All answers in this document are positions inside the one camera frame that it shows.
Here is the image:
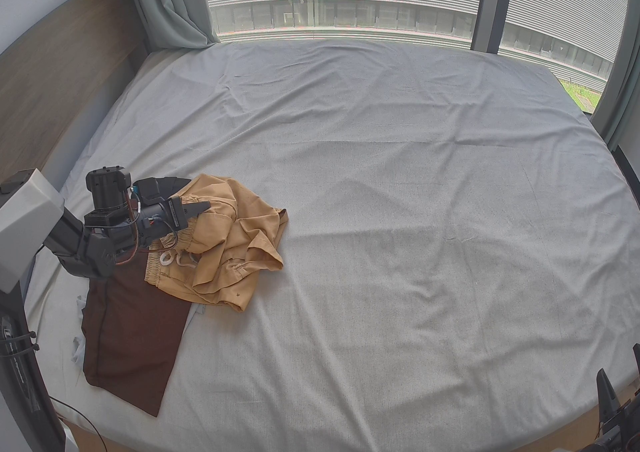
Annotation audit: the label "brown garment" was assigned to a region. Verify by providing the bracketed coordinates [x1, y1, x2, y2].
[81, 240, 194, 417]

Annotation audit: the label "white garment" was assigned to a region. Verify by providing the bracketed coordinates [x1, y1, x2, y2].
[71, 294, 207, 371]

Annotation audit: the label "bed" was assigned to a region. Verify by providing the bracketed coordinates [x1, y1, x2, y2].
[0, 0, 640, 452]

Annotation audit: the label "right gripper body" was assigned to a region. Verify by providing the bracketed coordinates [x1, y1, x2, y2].
[595, 387, 640, 452]

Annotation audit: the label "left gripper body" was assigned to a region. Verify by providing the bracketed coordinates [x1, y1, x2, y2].
[136, 196, 191, 248]

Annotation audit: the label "tan shorts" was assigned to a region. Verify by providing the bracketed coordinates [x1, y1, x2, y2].
[144, 173, 289, 314]

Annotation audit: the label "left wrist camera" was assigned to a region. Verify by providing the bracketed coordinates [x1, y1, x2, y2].
[132, 178, 163, 208]

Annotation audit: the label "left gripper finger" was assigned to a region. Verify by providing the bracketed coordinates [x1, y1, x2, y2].
[179, 198, 211, 221]

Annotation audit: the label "black cable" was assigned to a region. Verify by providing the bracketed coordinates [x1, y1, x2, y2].
[49, 395, 107, 452]

